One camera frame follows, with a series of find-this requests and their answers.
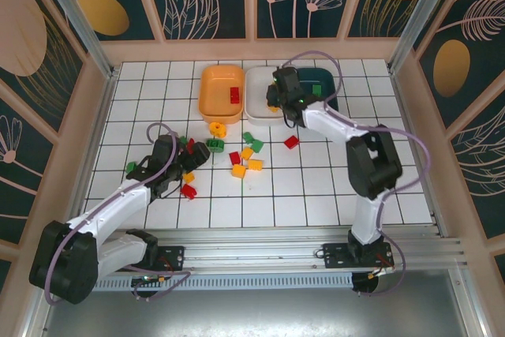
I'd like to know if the white plastic bin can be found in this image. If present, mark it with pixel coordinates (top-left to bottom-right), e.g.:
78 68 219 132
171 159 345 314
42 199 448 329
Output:
244 66 291 127

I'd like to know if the teal plastic bin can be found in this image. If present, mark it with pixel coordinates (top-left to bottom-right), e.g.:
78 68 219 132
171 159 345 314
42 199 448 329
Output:
295 66 340 111

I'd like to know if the orange plastic bin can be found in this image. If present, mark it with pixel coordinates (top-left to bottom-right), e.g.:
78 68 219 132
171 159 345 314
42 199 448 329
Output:
198 64 245 125

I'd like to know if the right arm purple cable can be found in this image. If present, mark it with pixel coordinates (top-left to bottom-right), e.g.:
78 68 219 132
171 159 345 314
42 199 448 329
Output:
278 50 431 298

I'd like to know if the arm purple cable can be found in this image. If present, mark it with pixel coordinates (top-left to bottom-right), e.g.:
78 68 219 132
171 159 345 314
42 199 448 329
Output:
278 50 431 298
43 122 193 306

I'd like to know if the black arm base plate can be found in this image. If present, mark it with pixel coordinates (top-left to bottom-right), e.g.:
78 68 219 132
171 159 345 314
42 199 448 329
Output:
113 245 186 273
322 241 395 271

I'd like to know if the aluminium frame rail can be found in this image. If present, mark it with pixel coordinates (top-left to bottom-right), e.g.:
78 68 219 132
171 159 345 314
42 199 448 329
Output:
39 226 462 275

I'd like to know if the grey slotted cable duct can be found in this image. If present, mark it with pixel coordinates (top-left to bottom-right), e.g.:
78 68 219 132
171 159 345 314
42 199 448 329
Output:
54 271 354 293

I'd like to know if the aluminium corner post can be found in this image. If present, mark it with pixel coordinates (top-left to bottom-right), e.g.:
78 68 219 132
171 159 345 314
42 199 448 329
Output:
37 0 121 80
388 0 470 73

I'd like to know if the grey metal base plate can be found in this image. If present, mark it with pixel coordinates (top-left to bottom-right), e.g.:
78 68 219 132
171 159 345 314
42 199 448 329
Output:
23 269 484 337

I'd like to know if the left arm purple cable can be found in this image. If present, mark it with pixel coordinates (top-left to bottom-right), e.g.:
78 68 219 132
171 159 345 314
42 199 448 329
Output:
43 122 193 306

